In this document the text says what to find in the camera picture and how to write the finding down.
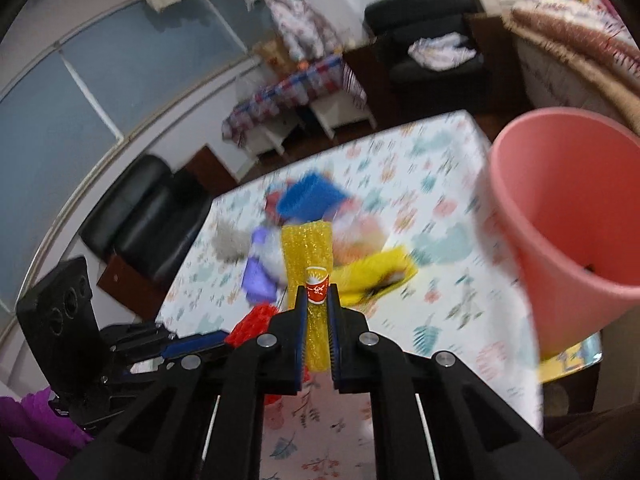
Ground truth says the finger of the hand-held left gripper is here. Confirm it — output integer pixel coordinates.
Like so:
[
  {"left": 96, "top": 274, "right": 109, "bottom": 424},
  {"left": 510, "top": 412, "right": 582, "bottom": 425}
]
[{"left": 127, "top": 331, "right": 232, "bottom": 363}]

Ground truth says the clear bubble wrap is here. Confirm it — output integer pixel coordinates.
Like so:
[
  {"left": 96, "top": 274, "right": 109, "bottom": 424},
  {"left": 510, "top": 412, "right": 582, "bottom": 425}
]
[{"left": 332, "top": 210, "right": 388, "bottom": 266}]

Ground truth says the person's left forearm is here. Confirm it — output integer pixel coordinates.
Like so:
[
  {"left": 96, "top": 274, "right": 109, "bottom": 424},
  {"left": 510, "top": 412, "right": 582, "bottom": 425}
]
[{"left": 0, "top": 387, "right": 96, "bottom": 461}]

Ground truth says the pink plastic bin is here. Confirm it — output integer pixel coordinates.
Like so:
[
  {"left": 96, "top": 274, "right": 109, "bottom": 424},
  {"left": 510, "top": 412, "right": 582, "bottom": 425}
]
[{"left": 487, "top": 107, "right": 640, "bottom": 361}]

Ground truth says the bed with floral bedding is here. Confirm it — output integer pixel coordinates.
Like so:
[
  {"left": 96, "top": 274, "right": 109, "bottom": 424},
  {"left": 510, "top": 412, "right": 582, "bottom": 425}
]
[{"left": 502, "top": 7, "right": 640, "bottom": 133}]

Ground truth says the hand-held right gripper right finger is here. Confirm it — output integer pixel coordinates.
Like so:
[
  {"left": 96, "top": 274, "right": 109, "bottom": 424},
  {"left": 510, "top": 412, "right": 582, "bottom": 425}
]
[{"left": 327, "top": 284, "right": 581, "bottom": 480}]

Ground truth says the pink white quilt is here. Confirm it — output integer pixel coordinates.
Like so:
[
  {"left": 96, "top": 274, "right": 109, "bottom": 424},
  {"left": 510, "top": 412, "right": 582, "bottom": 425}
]
[{"left": 515, "top": 0, "right": 640, "bottom": 68}]

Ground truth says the blue foam piece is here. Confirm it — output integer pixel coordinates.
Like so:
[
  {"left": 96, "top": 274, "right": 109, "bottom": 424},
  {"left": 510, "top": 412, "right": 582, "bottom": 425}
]
[{"left": 276, "top": 170, "right": 351, "bottom": 223}]

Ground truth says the grey fuzzy ball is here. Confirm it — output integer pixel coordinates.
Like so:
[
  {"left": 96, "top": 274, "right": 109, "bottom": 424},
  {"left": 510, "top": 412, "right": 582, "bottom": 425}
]
[{"left": 212, "top": 220, "right": 251, "bottom": 262}]

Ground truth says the black leather armchair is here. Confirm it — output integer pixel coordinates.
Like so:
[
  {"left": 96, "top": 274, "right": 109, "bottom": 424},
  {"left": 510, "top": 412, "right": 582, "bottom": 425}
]
[
  {"left": 80, "top": 145, "right": 236, "bottom": 321},
  {"left": 345, "top": 0, "right": 501, "bottom": 121}
]

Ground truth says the floral padded jacket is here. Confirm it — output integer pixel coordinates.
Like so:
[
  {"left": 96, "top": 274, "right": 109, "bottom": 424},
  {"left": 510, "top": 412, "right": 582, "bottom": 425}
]
[{"left": 262, "top": 0, "right": 337, "bottom": 61}]

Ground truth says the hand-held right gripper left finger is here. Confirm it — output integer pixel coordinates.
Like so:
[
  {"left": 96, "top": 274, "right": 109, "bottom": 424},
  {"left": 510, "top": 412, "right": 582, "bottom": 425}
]
[{"left": 57, "top": 285, "right": 308, "bottom": 480}]

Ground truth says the small red printed paper cup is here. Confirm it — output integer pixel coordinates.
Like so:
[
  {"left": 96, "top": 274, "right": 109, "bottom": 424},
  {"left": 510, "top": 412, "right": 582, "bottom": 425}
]
[{"left": 305, "top": 265, "right": 331, "bottom": 307}]

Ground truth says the floral tablecloth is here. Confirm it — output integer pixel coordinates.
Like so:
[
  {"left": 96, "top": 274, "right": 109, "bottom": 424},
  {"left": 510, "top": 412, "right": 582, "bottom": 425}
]
[{"left": 155, "top": 110, "right": 546, "bottom": 480}]

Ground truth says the yellow glitter strip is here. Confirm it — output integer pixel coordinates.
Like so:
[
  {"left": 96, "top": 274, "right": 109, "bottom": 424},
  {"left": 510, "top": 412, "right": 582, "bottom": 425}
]
[{"left": 281, "top": 220, "right": 335, "bottom": 372}]

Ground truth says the white cloth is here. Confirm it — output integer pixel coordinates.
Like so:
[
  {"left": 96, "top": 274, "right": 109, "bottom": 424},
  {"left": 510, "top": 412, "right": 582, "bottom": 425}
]
[{"left": 407, "top": 32, "right": 477, "bottom": 72}]

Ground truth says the purple toy piece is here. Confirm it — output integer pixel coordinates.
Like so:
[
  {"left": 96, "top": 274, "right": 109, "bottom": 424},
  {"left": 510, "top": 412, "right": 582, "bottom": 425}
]
[{"left": 242, "top": 227, "right": 281, "bottom": 303}]

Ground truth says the checked tablecloth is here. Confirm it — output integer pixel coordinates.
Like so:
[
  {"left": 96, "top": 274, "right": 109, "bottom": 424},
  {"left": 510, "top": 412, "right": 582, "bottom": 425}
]
[{"left": 222, "top": 55, "right": 370, "bottom": 150}]

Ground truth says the white stool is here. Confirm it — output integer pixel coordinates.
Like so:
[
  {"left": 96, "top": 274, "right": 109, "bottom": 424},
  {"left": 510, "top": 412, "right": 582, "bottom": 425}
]
[
  {"left": 310, "top": 92, "right": 377, "bottom": 139},
  {"left": 249, "top": 119, "right": 302, "bottom": 157}
]

